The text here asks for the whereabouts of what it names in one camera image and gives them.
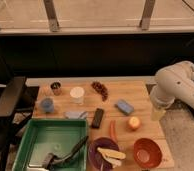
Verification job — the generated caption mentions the yellow red apple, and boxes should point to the yellow red apple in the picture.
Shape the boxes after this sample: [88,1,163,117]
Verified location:
[128,116,141,130]

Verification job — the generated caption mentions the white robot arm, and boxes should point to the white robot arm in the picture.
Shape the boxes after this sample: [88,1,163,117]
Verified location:
[150,61,194,121]

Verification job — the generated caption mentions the white paper cup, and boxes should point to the white paper cup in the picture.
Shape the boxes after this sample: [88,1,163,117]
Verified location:
[70,87,85,104]

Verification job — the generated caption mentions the small metal cup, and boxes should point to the small metal cup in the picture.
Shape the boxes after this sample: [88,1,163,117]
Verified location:
[50,82,61,96]

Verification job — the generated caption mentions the blue plastic cup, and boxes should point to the blue plastic cup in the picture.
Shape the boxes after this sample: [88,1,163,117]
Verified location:
[40,98,54,113]

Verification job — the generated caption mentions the blue sponge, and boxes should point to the blue sponge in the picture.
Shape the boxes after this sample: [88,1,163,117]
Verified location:
[115,99,134,116]

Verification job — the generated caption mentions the wooden cutting board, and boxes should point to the wooden cutting board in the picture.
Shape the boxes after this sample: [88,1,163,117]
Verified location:
[33,81,174,171]

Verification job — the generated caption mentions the orange bowl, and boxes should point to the orange bowl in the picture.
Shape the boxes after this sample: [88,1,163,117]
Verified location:
[133,138,162,169]

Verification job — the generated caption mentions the orange carrot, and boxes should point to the orange carrot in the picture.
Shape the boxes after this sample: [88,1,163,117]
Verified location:
[110,120,117,142]

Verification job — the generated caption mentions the black rectangular bar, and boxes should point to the black rectangular bar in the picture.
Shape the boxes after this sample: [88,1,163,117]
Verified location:
[91,108,104,128]

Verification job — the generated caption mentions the yellow corn cob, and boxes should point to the yellow corn cob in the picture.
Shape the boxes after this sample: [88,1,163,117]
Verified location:
[97,147,126,159]

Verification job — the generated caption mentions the white food piece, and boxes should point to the white food piece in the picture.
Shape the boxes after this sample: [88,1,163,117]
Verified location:
[103,155,122,168]

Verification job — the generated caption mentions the purple bowl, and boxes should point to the purple bowl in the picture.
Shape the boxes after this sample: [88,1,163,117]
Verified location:
[88,137,119,171]

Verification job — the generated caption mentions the light blue cloth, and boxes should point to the light blue cloth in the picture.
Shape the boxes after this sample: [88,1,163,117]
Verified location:
[64,111,88,119]

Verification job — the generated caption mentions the green plastic tray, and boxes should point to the green plastic tray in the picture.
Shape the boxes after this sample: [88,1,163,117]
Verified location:
[12,119,88,171]

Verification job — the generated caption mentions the black dish brush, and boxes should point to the black dish brush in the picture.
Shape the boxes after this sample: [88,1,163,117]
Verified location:
[42,136,88,170]

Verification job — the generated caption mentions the black office chair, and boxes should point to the black office chair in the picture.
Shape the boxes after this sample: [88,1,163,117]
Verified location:
[0,53,34,171]

